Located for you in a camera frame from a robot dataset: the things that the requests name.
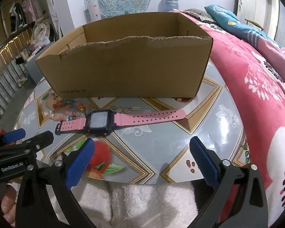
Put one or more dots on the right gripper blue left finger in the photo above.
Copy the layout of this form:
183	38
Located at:
66	173

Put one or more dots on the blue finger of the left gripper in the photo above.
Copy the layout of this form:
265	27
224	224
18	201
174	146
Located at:
11	137
36	143

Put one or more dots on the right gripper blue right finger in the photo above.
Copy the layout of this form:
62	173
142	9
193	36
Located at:
211	166

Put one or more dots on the pink strap smart watch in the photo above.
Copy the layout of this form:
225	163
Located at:
104	122

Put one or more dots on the person's left hand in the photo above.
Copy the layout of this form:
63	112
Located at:
8	205

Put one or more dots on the white fluffy towel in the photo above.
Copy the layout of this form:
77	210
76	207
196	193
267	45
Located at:
110	204

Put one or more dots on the grey storage box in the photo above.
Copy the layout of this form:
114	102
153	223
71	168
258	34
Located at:
33	70

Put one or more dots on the pink floral bed quilt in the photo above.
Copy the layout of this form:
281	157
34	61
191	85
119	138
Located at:
260	99

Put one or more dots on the brown cardboard box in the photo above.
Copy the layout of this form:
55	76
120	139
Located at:
151	54

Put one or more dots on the teal patterned pillow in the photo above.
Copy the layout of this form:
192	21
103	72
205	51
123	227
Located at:
230	23

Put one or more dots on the blue water bottle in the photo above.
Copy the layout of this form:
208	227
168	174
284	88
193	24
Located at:
170	5

